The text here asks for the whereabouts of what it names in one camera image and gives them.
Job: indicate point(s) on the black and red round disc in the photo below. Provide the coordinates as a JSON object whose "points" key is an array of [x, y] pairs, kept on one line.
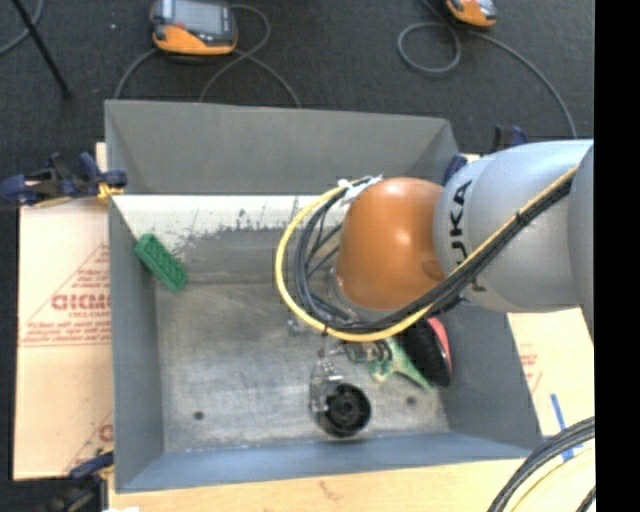
{"points": [[430, 352]]}

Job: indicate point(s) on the grey metal bin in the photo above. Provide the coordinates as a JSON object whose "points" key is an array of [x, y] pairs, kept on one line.
{"points": [[230, 350]]}

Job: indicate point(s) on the green pointed plastic piece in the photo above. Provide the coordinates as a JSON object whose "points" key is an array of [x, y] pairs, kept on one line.
{"points": [[411, 371]]}

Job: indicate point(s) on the brown cardboard board red print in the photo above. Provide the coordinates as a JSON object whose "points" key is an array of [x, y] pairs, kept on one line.
{"points": [[60, 360]]}

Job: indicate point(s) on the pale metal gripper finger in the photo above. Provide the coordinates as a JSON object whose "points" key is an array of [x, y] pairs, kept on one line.
{"points": [[316, 395], [335, 378]]}

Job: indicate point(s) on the dark green flat block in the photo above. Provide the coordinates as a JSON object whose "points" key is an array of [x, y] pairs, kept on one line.
{"points": [[161, 262]]}

